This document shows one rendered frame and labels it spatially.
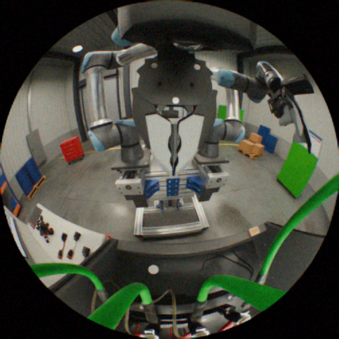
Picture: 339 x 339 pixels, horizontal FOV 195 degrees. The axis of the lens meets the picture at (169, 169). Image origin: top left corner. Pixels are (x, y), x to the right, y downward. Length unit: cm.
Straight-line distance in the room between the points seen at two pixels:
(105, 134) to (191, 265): 67
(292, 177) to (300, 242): 301
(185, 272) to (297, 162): 327
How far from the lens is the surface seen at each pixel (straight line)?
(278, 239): 15
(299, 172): 339
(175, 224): 120
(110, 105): 659
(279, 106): 31
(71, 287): 29
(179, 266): 48
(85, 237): 46
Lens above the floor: 131
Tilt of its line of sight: 35 degrees down
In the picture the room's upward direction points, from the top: straight up
